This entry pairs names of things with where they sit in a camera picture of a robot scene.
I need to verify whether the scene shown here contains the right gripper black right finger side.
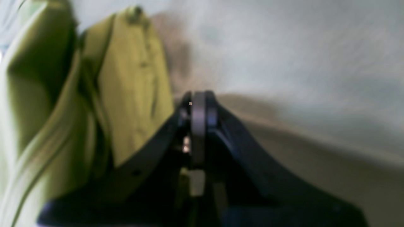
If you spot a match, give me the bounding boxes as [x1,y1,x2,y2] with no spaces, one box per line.
[205,91,368,227]

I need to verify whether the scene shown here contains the grey-green table cloth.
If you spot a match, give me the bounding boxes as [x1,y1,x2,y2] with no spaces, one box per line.
[0,0,404,227]

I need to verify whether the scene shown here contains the right gripper black left finger side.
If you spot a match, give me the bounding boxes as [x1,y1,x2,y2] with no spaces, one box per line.
[37,92,206,227]

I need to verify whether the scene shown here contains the light green T-shirt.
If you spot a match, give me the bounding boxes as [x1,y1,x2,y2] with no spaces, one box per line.
[1,0,174,227]

